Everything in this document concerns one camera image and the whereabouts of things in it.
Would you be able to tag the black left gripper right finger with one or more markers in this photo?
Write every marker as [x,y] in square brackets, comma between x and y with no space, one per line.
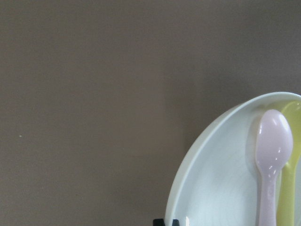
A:
[175,222]

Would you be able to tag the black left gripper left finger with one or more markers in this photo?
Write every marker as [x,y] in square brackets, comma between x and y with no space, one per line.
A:
[158,222]

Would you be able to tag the white round plate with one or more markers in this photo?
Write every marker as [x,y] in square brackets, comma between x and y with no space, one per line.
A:
[217,183]

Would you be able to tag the yellow plastic spoon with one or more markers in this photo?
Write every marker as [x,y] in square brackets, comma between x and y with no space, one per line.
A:
[286,203]

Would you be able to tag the pink plastic spoon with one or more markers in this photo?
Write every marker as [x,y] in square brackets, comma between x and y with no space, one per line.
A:
[274,145]

